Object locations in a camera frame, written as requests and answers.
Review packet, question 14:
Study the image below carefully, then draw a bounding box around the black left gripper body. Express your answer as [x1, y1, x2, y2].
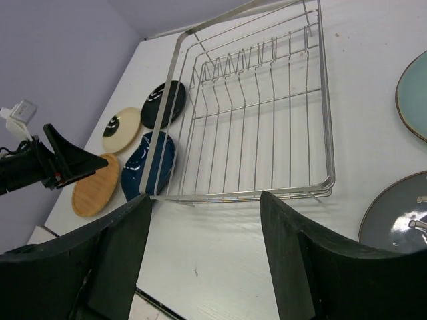
[1, 135, 60, 195]

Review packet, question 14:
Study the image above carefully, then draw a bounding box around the round bamboo wooden plate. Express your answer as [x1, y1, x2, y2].
[71, 153, 120, 217]

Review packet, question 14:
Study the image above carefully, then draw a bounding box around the teal flower plate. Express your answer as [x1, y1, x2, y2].
[395, 51, 426, 142]

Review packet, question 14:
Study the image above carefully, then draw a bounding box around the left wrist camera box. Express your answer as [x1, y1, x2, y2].
[1, 99, 37, 141]

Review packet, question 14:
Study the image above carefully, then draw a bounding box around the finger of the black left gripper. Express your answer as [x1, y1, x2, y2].
[43, 124, 109, 185]

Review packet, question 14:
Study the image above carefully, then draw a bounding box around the dark blue patterned plate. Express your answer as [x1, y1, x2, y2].
[120, 130, 177, 202]

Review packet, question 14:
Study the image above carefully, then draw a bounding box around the steel wire dish rack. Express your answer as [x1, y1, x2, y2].
[139, 1, 335, 203]

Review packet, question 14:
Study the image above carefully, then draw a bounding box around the grey deer plate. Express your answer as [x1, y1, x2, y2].
[358, 171, 426, 254]

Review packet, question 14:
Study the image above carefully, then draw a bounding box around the black round plate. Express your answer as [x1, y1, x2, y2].
[140, 80, 187, 130]

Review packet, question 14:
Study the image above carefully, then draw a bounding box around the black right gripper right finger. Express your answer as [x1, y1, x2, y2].
[260, 191, 426, 319]

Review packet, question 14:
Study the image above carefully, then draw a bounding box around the cream plate with black mark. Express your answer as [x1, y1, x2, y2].
[101, 107, 141, 153]

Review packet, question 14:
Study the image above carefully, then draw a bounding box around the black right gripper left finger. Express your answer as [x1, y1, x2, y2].
[1, 195, 152, 319]

